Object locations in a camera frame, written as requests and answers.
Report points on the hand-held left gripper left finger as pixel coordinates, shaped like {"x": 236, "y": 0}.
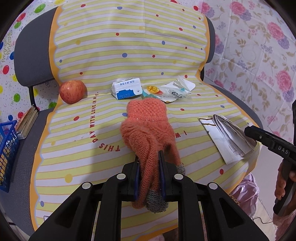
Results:
{"x": 136, "y": 183}

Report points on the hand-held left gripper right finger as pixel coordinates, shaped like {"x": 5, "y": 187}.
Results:
{"x": 162, "y": 178}

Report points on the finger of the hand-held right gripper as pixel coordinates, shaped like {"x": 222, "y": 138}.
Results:
{"x": 256, "y": 134}

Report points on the orange knit glove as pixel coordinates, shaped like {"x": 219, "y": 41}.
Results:
{"x": 148, "y": 129}

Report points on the person's right forearm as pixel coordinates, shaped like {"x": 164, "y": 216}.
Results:
{"x": 286, "y": 227}

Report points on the person's right hand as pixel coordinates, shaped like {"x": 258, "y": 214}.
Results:
{"x": 278, "y": 185}

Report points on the pink plastic bag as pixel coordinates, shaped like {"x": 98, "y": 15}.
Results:
{"x": 245, "y": 192}

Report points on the floral print sheet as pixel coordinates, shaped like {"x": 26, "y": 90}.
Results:
{"x": 254, "y": 58}

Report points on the mango print snack wrapper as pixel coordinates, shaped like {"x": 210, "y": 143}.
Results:
{"x": 171, "y": 95}

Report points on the white paper piece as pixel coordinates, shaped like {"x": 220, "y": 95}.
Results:
{"x": 185, "y": 83}

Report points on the blue white milk carton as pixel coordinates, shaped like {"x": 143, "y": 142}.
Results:
{"x": 127, "y": 89}

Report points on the red apple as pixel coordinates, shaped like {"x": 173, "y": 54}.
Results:
{"x": 72, "y": 91}

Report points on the clear box of cards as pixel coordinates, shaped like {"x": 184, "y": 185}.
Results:
{"x": 26, "y": 122}

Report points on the blue plastic basket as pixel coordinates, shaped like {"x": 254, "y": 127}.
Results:
{"x": 9, "y": 148}

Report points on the yellow striped plastic mat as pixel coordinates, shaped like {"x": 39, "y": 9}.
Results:
{"x": 115, "y": 46}

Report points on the grey office chair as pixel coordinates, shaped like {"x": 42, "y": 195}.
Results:
{"x": 34, "y": 46}

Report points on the balloon print plastic sheet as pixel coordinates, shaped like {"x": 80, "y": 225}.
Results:
{"x": 30, "y": 9}

